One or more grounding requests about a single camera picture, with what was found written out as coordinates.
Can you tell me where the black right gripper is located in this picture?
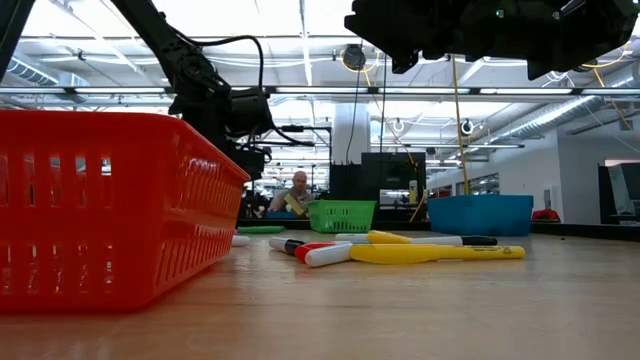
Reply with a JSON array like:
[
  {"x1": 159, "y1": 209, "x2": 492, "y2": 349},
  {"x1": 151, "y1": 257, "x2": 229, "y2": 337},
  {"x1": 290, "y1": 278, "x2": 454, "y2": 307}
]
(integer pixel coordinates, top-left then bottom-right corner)
[{"x1": 344, "y1": 0, "x2": 640, "y2": 81}]

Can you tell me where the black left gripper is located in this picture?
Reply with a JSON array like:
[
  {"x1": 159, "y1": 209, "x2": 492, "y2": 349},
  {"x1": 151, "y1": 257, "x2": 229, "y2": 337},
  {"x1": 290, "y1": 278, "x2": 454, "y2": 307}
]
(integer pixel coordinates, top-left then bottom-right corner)
[{"x1": 172, "y1": 89, "x2": 275, "y2": 181}]

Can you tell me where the white marker dark band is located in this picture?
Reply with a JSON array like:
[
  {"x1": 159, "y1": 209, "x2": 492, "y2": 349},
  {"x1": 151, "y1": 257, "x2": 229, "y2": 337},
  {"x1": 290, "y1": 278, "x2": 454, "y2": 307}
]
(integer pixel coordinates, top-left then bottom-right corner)
[{"x1": 268, "y1": 236, "x2": 307, "y2": 256}]

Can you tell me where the white marker red cap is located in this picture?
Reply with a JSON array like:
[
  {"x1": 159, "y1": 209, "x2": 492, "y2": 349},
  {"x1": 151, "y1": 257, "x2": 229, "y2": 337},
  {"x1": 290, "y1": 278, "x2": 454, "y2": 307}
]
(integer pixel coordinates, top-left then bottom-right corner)
[{"x1": 293, "y1": 241, "x2": 335, "y2": 264}]

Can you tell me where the white marker yellow cap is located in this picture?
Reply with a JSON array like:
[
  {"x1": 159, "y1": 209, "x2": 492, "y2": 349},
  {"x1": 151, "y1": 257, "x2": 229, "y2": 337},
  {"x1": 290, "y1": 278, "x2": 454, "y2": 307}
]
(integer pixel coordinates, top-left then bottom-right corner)
[{"x1": 334, "y1": 229, "x2": 414, "y2": 245}]

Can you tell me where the yellow highlighter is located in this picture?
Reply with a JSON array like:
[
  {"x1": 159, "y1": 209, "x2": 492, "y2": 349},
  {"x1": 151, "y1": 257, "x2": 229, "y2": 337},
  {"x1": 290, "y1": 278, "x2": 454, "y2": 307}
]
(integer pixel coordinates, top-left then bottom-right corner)
[{"x1": 348, "y1": 243, "x2": 527, "y2": 266}]

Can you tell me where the person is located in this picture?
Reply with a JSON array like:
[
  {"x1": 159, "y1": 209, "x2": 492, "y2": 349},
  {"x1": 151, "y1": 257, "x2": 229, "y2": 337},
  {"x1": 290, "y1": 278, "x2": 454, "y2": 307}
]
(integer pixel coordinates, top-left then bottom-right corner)
[{"x1": 268, "y1": 170, "x2": 317, "y2": 214}]

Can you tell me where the green oblong object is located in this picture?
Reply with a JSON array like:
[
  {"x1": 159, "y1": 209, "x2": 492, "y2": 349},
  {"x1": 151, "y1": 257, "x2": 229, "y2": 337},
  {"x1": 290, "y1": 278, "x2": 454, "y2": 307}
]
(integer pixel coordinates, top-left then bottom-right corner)
[{"x1": 238, "y1": 225, "x2": 287, "y2": 236}]

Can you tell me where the green plastic slotted basket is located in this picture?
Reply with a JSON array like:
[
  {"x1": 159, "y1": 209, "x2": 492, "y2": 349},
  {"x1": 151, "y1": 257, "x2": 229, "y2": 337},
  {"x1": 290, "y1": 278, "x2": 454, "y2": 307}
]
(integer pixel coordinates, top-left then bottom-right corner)
[{"x1": 307, "y1": 199, "x2": 377, "y2": 235}]

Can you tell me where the black cabinet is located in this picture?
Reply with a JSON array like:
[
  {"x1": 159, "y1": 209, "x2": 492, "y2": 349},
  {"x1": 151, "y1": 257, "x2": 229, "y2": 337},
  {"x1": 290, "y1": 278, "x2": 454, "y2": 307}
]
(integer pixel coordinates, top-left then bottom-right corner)
[{"x1": 328, "y1": 152, "x2": 427, "y2": 222}]

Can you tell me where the red plastic slotted basket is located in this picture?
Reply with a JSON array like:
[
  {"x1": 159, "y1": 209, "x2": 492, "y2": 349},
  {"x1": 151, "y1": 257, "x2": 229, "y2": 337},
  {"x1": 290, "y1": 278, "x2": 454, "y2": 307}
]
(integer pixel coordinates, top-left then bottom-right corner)
[{"x1": 0, "y1": 109, "x2": 250, "y2": 315}]

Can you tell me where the blue plastic bin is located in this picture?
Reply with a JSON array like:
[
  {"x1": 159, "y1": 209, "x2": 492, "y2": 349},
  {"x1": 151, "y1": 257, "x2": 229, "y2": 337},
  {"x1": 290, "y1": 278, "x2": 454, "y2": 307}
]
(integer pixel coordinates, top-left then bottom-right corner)
[{"x1": 427, "y1": 194, "x2": 535, "y2": 238}]

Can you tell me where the red object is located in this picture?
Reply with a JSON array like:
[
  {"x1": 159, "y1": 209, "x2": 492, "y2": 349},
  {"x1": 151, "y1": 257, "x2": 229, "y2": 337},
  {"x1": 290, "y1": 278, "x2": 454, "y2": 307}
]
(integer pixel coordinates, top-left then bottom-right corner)
[{"x1": 530, "y1": 208, "x2": 562, "y2": 223}]

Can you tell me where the white sheet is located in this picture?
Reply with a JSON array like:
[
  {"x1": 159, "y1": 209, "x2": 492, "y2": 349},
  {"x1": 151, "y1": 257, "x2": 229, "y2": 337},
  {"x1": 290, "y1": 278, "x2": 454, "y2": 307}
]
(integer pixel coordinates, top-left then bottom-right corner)
[{"x1": 607, "y1": 164, "x2": 636, "y2": 216}]

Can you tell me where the black ceiling cord reel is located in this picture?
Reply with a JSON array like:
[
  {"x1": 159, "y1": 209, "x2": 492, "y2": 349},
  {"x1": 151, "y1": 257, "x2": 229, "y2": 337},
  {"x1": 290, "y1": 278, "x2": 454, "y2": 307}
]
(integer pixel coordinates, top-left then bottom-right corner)
[{"x1": 341, "y1": 43, "x2": 368, "y2": 72}]

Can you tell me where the black metal frame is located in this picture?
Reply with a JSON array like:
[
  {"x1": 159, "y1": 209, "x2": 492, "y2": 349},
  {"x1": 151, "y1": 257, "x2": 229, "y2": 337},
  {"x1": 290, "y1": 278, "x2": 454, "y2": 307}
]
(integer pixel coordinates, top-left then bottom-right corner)
[{"x1": 251, "y1": 124, "x2": 333, "y2": 201}]

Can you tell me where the black hanging cable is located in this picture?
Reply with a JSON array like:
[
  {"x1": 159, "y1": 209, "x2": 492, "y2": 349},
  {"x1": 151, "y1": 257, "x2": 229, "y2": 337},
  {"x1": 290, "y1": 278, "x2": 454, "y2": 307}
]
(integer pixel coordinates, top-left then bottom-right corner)
[{"x1": 381, "y1": 42, "x2": 389, "y2": 154}]

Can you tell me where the yellow hanging cable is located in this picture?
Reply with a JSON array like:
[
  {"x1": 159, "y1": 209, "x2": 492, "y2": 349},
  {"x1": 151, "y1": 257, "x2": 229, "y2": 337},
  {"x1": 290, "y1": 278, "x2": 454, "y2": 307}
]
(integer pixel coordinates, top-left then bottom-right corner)
[{"x1": 451, "y1": 54, "x2": 471, "y2": 197}]

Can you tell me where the black table edge rail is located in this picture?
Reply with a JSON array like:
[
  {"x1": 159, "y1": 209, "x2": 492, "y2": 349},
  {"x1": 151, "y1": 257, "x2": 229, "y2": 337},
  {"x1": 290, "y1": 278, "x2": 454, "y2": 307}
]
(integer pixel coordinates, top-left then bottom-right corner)
[{"x1": 234, "y1": 217, "x2": 640, "y2": 243}]

